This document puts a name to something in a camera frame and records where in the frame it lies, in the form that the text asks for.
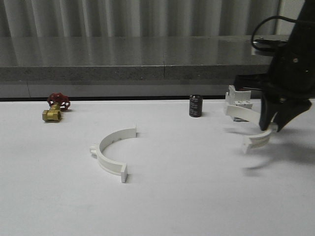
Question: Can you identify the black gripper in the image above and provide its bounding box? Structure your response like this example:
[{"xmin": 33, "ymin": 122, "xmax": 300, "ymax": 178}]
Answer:
[{"xmin": 234, "ymin": 36, "xmax": 315, "ymax": 132}]

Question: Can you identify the white half pipe clamp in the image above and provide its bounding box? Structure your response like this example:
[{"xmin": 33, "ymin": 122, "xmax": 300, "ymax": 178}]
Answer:
[
  {"xmin": 225, "ymin": 104, "xmax": 279, "ymax": 154},
  {"xmin": 90, "ymin": 126, "xmax": 136, "ymax": 183}
]

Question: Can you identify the grey stone countertop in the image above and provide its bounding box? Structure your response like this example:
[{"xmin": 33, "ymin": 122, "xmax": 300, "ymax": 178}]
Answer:
[{"xmin": 0, "ymin": 36, "xmax": 271, "ymax": 84}]

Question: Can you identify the black cylindrical capacitor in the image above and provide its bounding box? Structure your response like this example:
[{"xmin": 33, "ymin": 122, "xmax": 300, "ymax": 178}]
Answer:
[{"xmin": 189, "ymin": 94, "xmax": 203, "ymax": 118}]

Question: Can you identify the brass valve red handwheel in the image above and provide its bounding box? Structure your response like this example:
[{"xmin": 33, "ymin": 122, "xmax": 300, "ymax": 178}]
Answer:
[{"xmin": 42, "ymin": 93, "xmax": 70, "ymax": 122}]

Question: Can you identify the grey pleated curtain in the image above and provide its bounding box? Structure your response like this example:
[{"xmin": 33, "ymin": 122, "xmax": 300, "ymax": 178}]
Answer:
[{"xmin": 0, "ymin": 0, "xmax": 280, "ymax": 37}]

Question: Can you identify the white circuit breaker red switch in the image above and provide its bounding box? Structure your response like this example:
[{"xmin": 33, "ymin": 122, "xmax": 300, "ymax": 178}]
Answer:
[{"xmin": 224, "ymin": 85, "xmax": 252, "ymax": 122}]

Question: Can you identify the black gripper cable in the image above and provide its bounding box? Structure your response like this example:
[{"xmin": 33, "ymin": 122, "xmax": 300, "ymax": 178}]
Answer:
[{"xmin": 251, "ymin": 15, "xmax": 300, "ymax": 54}]

